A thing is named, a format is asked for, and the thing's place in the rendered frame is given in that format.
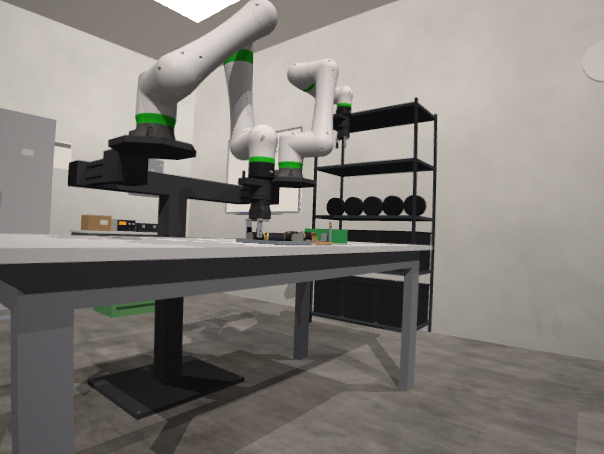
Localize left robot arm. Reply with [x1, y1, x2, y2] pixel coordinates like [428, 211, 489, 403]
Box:
[274, 59, 353, 178]

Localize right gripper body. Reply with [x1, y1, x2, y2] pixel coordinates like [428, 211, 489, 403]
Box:
[238, 161, 275, 219]

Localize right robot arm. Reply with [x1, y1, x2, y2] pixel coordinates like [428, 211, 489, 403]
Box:
[129, 0, 278, 164]

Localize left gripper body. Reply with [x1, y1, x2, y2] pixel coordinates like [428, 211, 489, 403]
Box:
[333, 106, 352, 140]

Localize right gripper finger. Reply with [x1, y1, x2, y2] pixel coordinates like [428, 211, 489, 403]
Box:
[245, 218, 257, 235]
[256, 218, 269, 238]

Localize tan battery holder board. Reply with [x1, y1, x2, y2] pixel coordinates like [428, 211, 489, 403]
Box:
[298, 221, 333, 245]

